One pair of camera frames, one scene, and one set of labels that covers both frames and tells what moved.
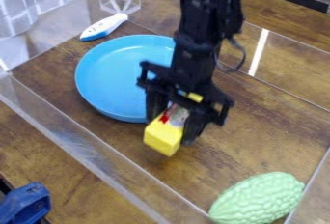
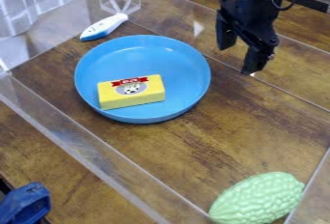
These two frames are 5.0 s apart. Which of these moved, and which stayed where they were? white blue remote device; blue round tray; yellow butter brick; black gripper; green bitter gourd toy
Moved: black gripper; yellow butter brick
Stayed: green bitter gourd toy; white blue remote device; blue round tray
